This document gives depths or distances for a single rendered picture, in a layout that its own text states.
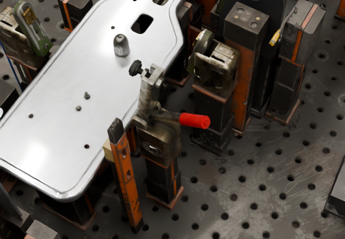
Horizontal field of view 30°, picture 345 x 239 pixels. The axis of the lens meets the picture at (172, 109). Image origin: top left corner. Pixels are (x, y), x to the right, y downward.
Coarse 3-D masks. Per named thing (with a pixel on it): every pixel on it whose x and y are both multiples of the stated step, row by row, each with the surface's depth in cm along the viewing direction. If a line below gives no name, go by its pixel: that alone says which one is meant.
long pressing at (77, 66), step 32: (128, 0) 137; (96, 32) 133; (128, 32) 133; (160, 32) 132; (64, 64) 129; (96, 64) 129; (128, 64) 129; (160, 64) 129; (32, 96) 126; (64, 96) 126; (96, 96) 126; (128, 96) 125; (0, 128) 123; (32, 128) 123; (64, 128) 122; (96, 128) 122; (128, 128) 123; (0, 160) 120; (32, 160) 119; (64, 160) 119; (96, 160) 119; (64, 192) 116
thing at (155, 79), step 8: (136, 64) 103; (152, 64) 103; (136, 72) 104; (144, 72) 103; (152, 72) 104; (160, 72) 103; (144, 80) 102; (152, 80) 102; (160, 80) 103; (144, 88) 104; (152, 88) 103; (144, 96) 107; (152, 96) 107; (144, 104) 109; (152, 104) 111; (144, 112) 112; (144, 120) 115
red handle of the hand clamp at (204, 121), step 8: (152, 112) 114; (160, 112) 113; (168, 112) 112; (176, 112) 111; (160, 120) 113; (168, 120) 112; (176, 120) 110; (184, 120) 108; (192, 120) 107; (200, 120) 106; (208, 120) 106
